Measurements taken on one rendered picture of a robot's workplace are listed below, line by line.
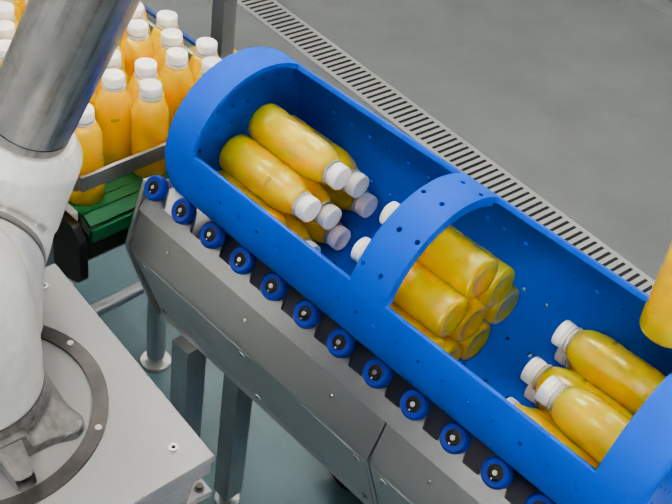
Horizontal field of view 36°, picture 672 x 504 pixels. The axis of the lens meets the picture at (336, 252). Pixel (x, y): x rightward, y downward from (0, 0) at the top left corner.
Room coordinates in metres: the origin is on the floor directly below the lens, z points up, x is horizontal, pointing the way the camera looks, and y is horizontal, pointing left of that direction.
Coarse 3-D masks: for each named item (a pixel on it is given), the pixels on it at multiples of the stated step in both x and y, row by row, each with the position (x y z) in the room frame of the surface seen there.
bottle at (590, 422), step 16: (560, 400) 0.89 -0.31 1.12; (576, 400) 0.88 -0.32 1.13; (592, 400) 0.88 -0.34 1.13; (560, 416) 0.87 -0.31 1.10; (576, 416) 0.86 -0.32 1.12; (592, 416) 0.86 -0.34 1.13; (608, 416) 0.86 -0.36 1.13; (624, 416) 0.87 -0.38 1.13; (576, 432) 0.85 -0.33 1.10; (592, 432) 0.84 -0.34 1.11; (608, 432) 0.84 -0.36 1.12; (592, 448) 0.83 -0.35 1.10; (608, 448) 0.83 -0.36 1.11
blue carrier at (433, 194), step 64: (256, 64) 1.36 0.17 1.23; (192, 128) 1.27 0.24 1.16; (320, 128) 1.45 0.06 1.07; (384, 128) 1.33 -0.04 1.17; (192, 192) 1.24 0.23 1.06; (384, 192) 1.34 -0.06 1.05; (448, 192) 1.12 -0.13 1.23; (256, 256) 1.17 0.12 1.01; (320, 256) 1.07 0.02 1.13; (384, 256) 1.03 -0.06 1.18; (512, 256) 1.19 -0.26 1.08; (576, 256) 1.06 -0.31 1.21; (384, 320) 0.98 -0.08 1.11; (512, 320) 1.14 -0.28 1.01; (576, 320) 1.10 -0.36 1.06; (448, 384) 0.91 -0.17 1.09; (512, 384) 1.05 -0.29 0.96; (512, 448) 0.84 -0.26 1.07; (640, 448) 0.78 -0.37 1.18
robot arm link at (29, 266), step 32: (0, 224) 0.83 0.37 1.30; (0, 256) 0.75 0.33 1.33; (32, 256) 0.82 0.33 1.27; (0, 288) 0.73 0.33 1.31; (32, 288) 0.78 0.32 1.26; (0, 320) 0.71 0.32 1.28; (32, 320) 0.75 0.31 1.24; (0, 352) 0.70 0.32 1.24; (32, 352) 0.74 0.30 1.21; (0, 384) 0.69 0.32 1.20; (32, 384) 0.73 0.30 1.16; (0, 416) 0.69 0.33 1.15
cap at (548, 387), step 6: (552, 378) 0.92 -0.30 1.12; (546, 384) 0.91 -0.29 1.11; (552, 384) 0.91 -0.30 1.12; (558, 384) 0.91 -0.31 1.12; (564, 384) 0.92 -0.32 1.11; (540, 390) 0.91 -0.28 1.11; (546, 390) 0.90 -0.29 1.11; (552, 390) 0.90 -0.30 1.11; (540, 396) 0.90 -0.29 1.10; (546, 396) 0.90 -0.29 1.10; (540, 402) 0.90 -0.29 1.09; (546, 402) 0.90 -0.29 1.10
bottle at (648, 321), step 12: (660, 276) 0.90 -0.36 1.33; (660, 288) 0.89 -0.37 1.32; (648, 300) 0.91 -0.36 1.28; (660, 300) 0.89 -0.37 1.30; (648, 312) 0.90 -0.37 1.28; (660, 312) 0.88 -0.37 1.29; (648, 324) 0.89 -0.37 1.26; (660, 324) 0.88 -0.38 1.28; (648, 336) 0.88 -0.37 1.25; (660, 336) 0.87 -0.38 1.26
